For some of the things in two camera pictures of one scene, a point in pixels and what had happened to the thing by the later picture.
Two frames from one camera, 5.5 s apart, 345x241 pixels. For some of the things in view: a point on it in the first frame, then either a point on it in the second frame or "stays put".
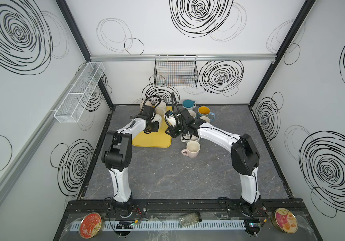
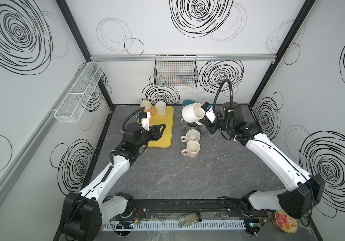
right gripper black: (174, 131) → (207, 121)
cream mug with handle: (158, 118) → (193, 113)
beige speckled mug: (189, 137) stays put
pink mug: (193, 149) stays put
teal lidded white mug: (189, 104) stays put
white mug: (161, 109) stays put
